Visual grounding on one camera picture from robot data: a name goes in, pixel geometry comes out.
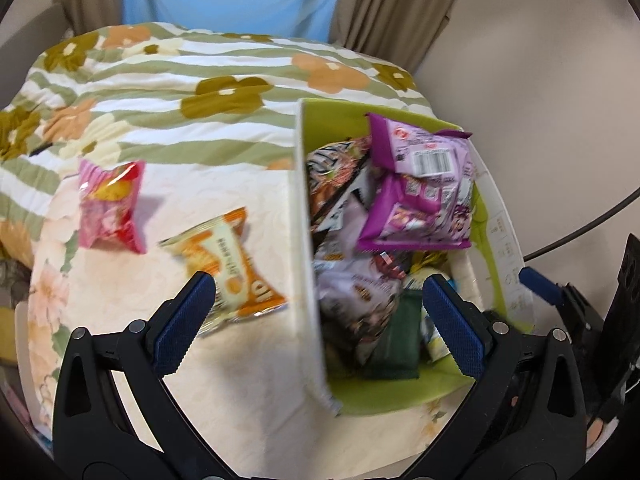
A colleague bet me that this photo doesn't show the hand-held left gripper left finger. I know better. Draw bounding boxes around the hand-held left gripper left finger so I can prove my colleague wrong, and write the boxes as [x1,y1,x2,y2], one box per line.
[52,271,242,480]

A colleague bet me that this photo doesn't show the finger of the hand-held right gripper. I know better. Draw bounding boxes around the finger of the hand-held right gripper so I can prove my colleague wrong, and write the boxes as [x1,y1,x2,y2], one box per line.
[519,266,607,342]

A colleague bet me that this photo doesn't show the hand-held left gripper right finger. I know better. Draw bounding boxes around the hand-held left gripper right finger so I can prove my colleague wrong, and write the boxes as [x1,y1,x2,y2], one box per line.
[405,274,587,480]

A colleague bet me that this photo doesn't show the orange snack packet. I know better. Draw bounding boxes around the orange snack packet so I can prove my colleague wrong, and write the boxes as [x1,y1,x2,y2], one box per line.
[159,207,291,337]

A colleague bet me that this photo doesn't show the pile of mixed snacks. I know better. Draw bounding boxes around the pile of mixed snacks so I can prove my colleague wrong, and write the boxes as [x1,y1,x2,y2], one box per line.
[306,135,481,382]

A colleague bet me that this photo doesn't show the green cardboard box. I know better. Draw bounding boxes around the green cardboard box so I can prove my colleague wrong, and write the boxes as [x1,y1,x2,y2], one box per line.
[294,97,535,417]

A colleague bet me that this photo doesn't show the pink red snack packet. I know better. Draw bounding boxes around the pink red snack packet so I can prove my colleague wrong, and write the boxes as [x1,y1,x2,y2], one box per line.
[77,159,147,255]

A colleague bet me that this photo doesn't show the purple snack packet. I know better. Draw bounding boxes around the purple snack packet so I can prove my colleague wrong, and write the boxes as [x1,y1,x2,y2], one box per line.
[356,112,475,254]

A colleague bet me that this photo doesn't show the cream floral tablecloth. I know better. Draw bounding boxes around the cream floral tablecloth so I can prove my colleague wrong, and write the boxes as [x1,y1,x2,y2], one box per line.
[27,160,463,477]

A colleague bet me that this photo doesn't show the floral striped blanket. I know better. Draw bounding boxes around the floral striped blanket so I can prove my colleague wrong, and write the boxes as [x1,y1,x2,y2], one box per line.
[0,22,434,261]

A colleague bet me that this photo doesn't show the black cable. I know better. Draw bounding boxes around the black cable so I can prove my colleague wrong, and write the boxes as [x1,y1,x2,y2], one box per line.
[522,180,640,262]

